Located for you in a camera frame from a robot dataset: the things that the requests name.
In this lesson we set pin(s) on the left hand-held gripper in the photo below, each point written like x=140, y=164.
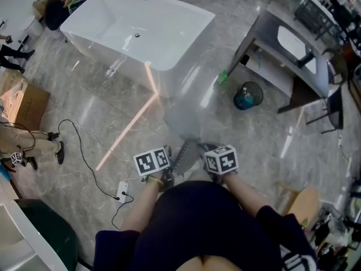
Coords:
x=152, y=162

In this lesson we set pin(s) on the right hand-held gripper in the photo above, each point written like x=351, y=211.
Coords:
x=221, y=159

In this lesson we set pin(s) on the grey perforated bath mat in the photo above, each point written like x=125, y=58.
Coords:
x=186, y=157

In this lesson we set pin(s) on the white bathtub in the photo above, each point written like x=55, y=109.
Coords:
x=158, y=21

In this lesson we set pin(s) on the person's right forearm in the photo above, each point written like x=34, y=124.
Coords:
x=245, y=193

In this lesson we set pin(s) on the person's left forearm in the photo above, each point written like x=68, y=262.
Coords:
x=138, y=210

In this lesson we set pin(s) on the yellow wristband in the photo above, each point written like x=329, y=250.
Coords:
x=155, y=180

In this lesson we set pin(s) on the person's black shirt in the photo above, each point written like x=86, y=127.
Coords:
x=211, y=222

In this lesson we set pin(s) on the black mesh wastebasket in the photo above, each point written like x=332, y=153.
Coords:
x=248, y=96

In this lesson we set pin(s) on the green plastic bottle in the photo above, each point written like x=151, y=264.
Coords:
x=222, y=78

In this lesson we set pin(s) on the wooden coffee table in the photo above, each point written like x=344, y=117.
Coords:
x=304, y=205

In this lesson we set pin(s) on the dark green tub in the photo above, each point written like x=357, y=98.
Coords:
x=50, y=230

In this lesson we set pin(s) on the black chair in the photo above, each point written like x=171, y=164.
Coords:
x=335, y=106

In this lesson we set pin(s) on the black sink faucet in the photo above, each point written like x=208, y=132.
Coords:
x=306, y=59

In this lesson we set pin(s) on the white sink basin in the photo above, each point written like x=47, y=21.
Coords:
x=290, y=44

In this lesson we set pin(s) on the pile of cluttered items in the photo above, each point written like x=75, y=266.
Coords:
x=338, y=236

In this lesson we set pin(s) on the dark vanity cabinet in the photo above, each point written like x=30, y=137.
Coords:
x=268, y=21

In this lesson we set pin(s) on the white curved counter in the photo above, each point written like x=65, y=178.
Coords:
x=17, y=236

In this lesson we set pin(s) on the white round stool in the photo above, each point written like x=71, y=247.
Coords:
x=32, y=27

